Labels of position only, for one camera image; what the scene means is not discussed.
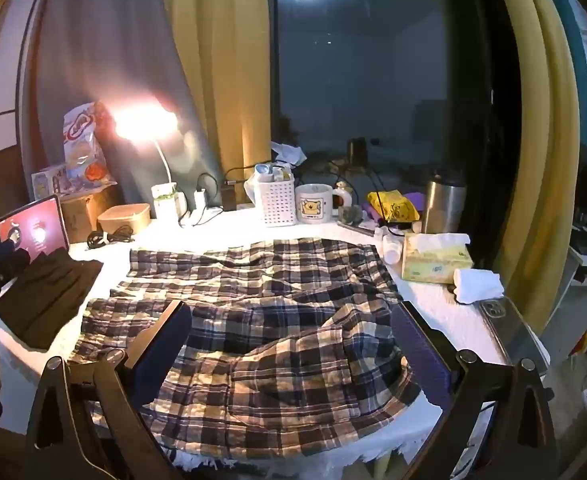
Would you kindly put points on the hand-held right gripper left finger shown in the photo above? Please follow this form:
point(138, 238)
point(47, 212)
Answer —
point(176, 325)

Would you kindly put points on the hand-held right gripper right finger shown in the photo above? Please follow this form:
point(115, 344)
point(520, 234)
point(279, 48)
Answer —
point(413, 340)

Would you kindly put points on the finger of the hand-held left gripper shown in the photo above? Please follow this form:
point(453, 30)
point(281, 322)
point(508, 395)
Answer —
point(11, 260)

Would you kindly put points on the plaid pants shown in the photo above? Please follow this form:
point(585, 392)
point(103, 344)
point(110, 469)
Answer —
point(283, 310)

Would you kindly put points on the tablet with red screen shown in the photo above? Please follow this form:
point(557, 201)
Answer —
point(33, 225)

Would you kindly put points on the black folded cloth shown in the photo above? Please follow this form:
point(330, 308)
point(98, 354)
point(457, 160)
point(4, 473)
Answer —
point(48, 292)

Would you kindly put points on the yellow tissue box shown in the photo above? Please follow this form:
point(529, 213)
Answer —
point(436, 260)

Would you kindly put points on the white rolled towel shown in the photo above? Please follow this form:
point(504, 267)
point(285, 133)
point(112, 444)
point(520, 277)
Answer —
point(478, 286)

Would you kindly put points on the small printed box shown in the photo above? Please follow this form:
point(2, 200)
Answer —
point(48, 180)

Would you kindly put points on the cardboard box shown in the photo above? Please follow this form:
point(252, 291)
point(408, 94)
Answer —
point(86, 210)

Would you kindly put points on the small white bottle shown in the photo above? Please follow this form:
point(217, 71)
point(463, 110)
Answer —
point(392, 250)

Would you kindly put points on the smartphone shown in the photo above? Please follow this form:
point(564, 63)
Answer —
point(511, 327)

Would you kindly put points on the round wooden box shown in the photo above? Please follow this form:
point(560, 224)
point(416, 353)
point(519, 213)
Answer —
point(123, 217)

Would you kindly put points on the white charger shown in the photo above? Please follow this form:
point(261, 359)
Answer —
point(201, 199)

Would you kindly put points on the yellow printed bag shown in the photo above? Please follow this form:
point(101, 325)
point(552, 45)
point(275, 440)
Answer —
point(393, 206)

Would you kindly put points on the snack bag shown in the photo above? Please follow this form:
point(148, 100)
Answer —
point(83, 145)

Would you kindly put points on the steel tumbler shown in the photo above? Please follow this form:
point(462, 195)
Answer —
point(443, 205)

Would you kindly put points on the black power adapter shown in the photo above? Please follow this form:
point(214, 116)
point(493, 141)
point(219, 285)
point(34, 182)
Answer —
point(229, 196)

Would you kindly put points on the white perforated basket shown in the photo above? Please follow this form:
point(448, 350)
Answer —
point(276, 200)

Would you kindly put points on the small figurine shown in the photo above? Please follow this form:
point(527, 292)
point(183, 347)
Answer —
point(343, 195)

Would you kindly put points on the white bear mug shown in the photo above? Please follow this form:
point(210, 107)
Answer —
point(314, 205)

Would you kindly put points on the white desk lamp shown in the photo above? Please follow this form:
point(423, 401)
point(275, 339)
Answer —
point(146, 122)

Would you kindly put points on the white plastic bag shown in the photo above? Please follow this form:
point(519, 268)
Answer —
point(286, 152)

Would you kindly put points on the grey curtain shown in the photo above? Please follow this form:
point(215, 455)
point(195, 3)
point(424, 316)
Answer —
point(113, 50)

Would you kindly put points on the yellow curtain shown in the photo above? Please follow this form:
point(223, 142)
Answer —
point(538, 135)
point(218, 60)

